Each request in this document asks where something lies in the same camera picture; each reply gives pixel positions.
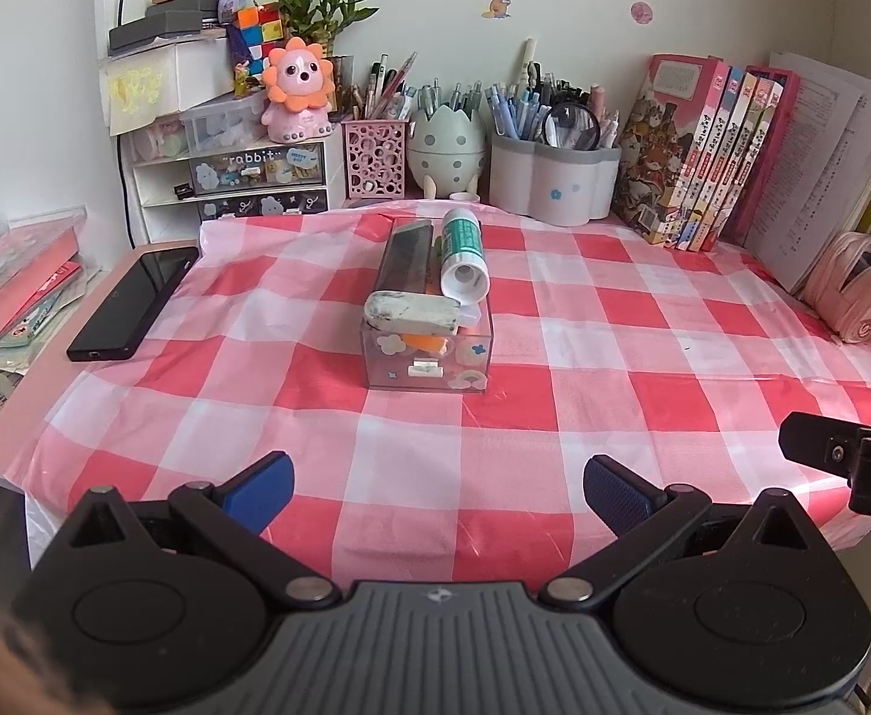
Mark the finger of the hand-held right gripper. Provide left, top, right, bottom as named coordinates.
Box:
left=778, top=411, right=871, bottom=524

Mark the green and white glue stick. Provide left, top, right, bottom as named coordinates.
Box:
left=439, top=209, right=490, bottom=306

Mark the pink lion toy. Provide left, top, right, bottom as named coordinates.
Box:
left=260, top=37, right=336, bottom=144

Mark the bunch of red and black pens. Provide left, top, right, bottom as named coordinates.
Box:
left=353, top=52, right=417, bottom=122

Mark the pink checked tablecloth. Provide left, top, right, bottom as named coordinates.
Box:
left=25, top=201, right=871, bottom=589

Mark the black patterned drawer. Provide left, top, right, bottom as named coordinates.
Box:
left=200, top=195, right=259, bottom=219
left=256, top=192, right=329, bottom=217

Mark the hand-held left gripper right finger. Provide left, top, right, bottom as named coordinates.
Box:
left=538, top=454, right=824, bottom=610

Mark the egg-shaped pen holder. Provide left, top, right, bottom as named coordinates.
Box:
left=407, top=105, right=490, bottom=204

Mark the stack of white printed papers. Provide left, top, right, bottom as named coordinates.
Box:
left=744, top=52, right=871, bottom=295

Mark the grey-green eraser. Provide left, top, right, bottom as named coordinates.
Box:
left=362, top=289, right=461, bottom=338

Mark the pink perforated pen holder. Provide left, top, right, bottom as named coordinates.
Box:
left=342, top=117, right=410, bottom=201

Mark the pink zippered pencil case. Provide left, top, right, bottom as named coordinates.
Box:
left=804, top=231, right=871, bottom=345

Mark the yellow patterned paper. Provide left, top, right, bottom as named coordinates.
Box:
left=101, top=63, right=166, bottom=136

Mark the clear sticker-filled drawer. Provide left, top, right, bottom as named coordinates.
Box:
left=189, top=145, right=328, bottom=195

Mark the small colourful figurine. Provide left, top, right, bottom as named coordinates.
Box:
left=233, top=55, right=265, bottom=98

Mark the orange highlighter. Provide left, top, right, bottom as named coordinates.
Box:
left=404, top=334, right=452, bottom=360

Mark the black magnifying glass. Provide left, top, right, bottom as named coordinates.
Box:
left=545, top=102, right=602, bottom=151

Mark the colourful puzzle cube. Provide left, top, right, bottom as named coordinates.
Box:
left=230, top=4, right=287, bottom=61

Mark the white storage box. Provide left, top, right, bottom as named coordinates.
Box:
left=100, top=36, right=241, bottom=136

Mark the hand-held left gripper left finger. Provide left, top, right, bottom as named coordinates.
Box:
left=54, top=450, right=341, bottom=610

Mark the black smartphone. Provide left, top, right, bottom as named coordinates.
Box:
left=67, top=245, right=202, bottom=363

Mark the clear plastic drawer unit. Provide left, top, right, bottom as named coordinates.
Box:
left=126, top=93, right=271, bottom=165

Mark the dark grey case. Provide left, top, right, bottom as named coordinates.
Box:
left=109, top=4, right=222, bottom=57

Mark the green bamboo plant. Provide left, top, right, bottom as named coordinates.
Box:
left=277, top=0, right=380, bottom=59

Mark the grey cloud-shaped pen holder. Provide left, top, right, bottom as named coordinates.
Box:
left=489, top=132, right=622, bottom=228

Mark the pink flat box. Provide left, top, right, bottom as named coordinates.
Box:
left=0, top=209, right=88, bottom=347

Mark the clear plastic box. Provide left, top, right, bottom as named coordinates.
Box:
left=361, top=216, right=496, bottom=393

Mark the white drawer organizer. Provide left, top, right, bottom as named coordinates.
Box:
left=131, top=140, right=347, bottom=245

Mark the glass plant vase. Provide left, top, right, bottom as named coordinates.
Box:
left=331, top=54, right=356, bottom=119

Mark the grey pencil lead case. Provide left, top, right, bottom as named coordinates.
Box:
left=379, top=219, right=436, bottom=297

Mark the bunch of grey-green pens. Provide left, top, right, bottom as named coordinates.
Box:
left=414, top=78, right=485, bottom=116

